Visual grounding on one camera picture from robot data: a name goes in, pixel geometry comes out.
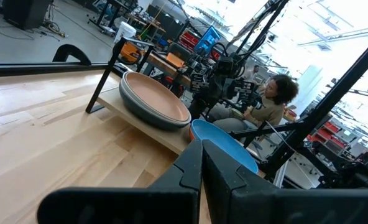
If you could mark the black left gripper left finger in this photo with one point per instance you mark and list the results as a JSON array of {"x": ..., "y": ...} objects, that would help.
[{"x": 140, "y": 207}]

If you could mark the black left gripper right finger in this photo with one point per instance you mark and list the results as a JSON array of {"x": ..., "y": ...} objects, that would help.
[{"x": 280, "y": 208}]

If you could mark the blue plate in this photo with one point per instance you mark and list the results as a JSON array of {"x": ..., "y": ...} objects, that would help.
[{"x": 221, "y": 140}]

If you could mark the salmon pink plate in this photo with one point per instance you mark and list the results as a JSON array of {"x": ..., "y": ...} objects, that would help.
[{"x": 156, "y": 96}]

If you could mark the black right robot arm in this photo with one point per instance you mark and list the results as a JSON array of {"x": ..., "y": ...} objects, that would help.
[{"x": 198, "y": 109}]

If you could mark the distant person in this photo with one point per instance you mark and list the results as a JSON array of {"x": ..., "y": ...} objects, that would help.
[{"x": 251, "y": 74}]

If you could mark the seated person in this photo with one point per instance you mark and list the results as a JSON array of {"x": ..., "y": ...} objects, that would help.
[{"x": 264, "y": 112}]

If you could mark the blue lit screen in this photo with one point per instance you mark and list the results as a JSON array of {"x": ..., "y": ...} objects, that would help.
[{"x": 207, "y": 40}]

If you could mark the red storage bins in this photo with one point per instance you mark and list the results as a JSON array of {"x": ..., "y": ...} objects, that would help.
[
  {"x": 188, "y": 40},
  {"x": 327, "y": 133}
]

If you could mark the wooden workbench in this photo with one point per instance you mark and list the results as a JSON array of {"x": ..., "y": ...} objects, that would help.
[{"x": 162, "y": 63}]

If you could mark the orange machine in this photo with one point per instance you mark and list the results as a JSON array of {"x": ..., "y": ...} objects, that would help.
[{"x": 131, "y": 53}]

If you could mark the white bucket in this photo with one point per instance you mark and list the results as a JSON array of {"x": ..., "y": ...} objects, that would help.
[{"x": 125, "y": 31}]

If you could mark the black box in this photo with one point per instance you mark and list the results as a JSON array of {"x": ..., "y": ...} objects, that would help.
[{"x": 25, "y": 14}]

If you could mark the black aluminium table frame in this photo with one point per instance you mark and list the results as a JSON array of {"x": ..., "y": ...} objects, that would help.
[{"x": 327, "y": 112}]

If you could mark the black frame bracket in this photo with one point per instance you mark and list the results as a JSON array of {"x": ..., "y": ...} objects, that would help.
[{"x": 72, "y": 54}]

